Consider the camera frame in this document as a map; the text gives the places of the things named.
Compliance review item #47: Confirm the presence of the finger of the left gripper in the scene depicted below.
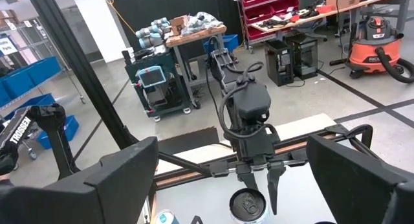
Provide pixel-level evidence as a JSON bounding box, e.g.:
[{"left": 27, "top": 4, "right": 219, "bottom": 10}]
[
  {"left": 267, "top": 162, "right": 287, "bottom": 216},
  {"left": 237, "top": 171, "right": 259, "bottom": 191}
]

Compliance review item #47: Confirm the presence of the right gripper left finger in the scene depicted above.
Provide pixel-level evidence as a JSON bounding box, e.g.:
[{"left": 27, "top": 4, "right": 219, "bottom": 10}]
[{"left": 0, "top": 136, "right": 159, "bottom": 224}]

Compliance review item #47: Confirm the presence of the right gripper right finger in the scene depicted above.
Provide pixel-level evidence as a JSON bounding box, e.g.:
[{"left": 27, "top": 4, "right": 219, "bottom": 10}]
[{"left": 305, "top": 134, "right": 414, "bottom": 224}]

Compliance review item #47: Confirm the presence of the blue silver Red Bull can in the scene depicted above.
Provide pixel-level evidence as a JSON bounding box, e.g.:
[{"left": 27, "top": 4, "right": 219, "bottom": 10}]
[{"left": 154, "top": 209, "right": 180, "bottom": 224}]

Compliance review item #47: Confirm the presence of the wooden table side board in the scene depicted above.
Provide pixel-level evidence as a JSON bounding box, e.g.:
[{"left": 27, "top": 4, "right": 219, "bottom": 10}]
[{"left": 157, "top": 113, "right": 338, "bottom": 175}]

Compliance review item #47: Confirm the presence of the blue storage bin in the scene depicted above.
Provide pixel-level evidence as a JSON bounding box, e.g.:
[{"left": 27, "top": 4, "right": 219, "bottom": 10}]
[
  {"left": 202, "top": 34, "right": 239, "bottom": 55},
  {"left": 5, "top": 93, "right": 56, "bottom": 121},
  {"left": 36, "top": 115, "right": 80, "bottom": 150},
  {"left": 0, "top": 65, "right": 35, "bottom": 100},
  {"left": 27, "top": 55, "right": 63, "bottom": 86}
]

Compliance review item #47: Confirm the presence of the black 3D printer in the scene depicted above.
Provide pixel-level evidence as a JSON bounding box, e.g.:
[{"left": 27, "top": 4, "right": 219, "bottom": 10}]
[
  {"left": 286, "top": 34, "right": 320, "bottom": 80},
  {"left": 264, "top": 39, "right": 295, "bottom": 87}
]

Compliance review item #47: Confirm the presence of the dark green equipment cart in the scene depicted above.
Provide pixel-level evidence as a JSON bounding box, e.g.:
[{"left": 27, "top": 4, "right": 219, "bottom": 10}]
[{"left": 124, "top": 49, "right": 202, "bottom": 122}]

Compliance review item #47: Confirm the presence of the blue rimmed teach pendant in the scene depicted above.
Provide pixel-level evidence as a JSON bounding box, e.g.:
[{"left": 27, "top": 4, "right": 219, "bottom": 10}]
[{"left": 135, "top": 65, "right": 168, "bottom": 89}]

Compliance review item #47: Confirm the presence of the grey crumpled cloth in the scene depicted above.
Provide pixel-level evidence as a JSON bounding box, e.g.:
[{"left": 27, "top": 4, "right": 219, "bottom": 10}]
[{"left": 180, "top": 12, "right": 224, "bottom": 36}]

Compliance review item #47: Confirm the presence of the orange shop vacuum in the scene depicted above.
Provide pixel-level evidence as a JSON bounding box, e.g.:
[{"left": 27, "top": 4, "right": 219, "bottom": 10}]
[{"left": 344, "top": 16, "right": 405, "bottom": 79}]

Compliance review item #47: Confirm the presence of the grey office chair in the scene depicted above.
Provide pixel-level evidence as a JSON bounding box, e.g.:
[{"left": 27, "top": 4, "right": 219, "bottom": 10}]
[{"left": 292, "top": 0, "right": 329, "bottom": 42}]

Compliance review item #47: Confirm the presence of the long wooden workbench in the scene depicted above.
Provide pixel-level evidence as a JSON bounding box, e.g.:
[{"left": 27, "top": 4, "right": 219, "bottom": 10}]
[{"left": 250, "top": 0, "right": 414, "bottom": 34}]

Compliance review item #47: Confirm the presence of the white paper sign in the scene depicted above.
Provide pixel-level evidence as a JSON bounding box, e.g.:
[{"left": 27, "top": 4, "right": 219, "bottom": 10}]
[{"left": 0, "top": 36, "right": 19, "bottom": 56}]

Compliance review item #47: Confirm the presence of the black partition panel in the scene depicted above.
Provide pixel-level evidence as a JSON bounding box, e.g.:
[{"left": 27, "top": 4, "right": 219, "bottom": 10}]
[{"left": 111, "top": 0, "right": 243, "bottom": 62}]

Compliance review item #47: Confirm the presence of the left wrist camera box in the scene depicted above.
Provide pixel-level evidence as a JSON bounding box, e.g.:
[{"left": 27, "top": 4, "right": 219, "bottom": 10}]
[{"left": 232, "top": 81, "right": 272, "bottom": 123}]

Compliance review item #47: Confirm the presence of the black vacuum hose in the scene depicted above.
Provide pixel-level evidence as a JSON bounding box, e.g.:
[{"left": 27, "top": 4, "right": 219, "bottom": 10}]
[{"left": 375, "top": 46, "right": 414, "bottom": 85}]

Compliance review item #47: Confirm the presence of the black aluminium table frame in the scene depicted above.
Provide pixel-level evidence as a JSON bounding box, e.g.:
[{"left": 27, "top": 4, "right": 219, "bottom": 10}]
[{"left": 24, "top": 0, "right": 375, "bottom": 189}]

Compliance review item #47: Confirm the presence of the yellow extension cable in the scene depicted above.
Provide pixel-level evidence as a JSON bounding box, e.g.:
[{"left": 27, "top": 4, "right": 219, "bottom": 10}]
[{"left": 105, "top": 0, "right": 138, "bottom": 36}]

